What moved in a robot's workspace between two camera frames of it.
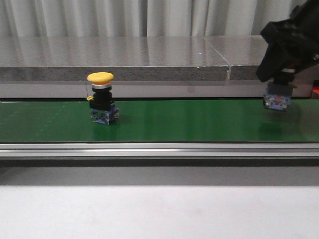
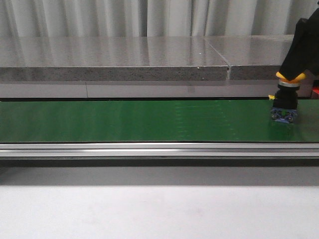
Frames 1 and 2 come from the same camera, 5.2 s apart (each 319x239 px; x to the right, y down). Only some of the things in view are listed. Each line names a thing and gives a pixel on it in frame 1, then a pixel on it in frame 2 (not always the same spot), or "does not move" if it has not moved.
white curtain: x=137 y=18 does not move
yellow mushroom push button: x=102 y=107 -> x=284 y=109
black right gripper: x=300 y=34 -> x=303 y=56
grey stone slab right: x=242 y=54 does not move
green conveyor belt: x=161 y=121 does not move
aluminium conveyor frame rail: x=159 y=150 does not move
